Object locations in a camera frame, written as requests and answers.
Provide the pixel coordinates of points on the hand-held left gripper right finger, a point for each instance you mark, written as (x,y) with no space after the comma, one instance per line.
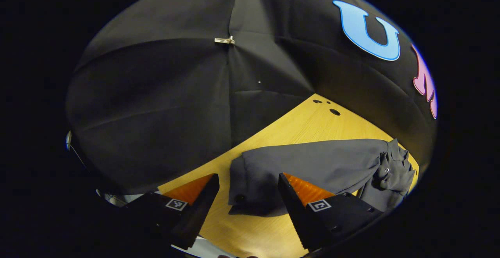
(295,211)

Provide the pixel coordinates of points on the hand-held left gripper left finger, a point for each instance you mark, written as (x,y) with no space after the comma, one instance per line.
(199,215)

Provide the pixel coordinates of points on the dark gray button shirt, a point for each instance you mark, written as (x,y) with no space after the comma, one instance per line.
(312,160)

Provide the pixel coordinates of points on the black backdrop cloth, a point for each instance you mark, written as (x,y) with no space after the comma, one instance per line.
(156,113)

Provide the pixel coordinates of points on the silver metal clip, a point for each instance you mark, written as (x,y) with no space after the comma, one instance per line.
(224,40)

